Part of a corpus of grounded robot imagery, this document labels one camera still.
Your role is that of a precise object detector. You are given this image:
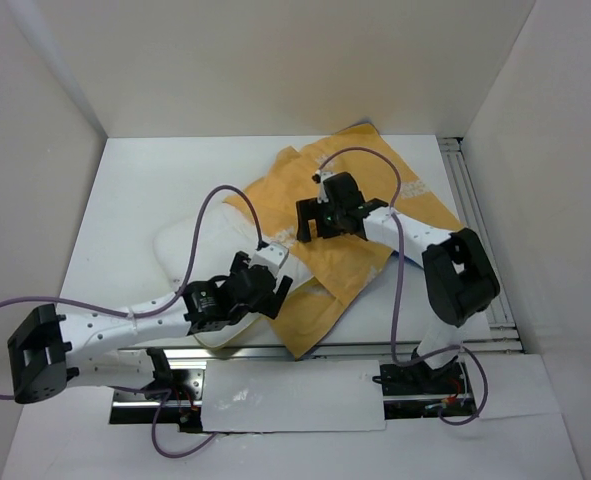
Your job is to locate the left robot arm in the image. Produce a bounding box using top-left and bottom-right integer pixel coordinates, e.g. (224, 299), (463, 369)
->
(7, 244), (293, 404)

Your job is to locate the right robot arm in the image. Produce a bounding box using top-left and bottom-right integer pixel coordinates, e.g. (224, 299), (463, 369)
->
(296, 172), (500, 392)

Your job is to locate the white cover plate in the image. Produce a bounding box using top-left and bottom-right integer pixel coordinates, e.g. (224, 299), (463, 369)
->
(201, 360), (386, 433)

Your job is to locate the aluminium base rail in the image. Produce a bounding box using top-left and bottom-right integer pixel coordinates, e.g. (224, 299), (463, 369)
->
(52, 341), (526, 362)

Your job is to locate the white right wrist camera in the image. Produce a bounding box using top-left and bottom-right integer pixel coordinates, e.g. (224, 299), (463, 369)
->
(312, 169), (334, 203)

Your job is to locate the white pillow yellow edge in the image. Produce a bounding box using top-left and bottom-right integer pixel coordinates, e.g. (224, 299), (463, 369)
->
(153, 203), (313, 349)

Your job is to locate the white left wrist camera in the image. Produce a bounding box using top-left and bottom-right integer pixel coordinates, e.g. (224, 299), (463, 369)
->
(249, 242), (289, 277)

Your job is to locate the Mickey Mouse pillowcase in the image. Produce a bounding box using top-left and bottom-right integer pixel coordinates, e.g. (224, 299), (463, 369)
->
(226, 124), (462, 358)

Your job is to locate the aluminium side rail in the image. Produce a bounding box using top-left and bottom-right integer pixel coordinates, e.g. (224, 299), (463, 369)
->
(437, 137), (524, 352)

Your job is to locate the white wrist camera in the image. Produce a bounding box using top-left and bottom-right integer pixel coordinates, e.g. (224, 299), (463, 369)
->
(312, 169), (334, 203)
(249, 242), (289, 277)

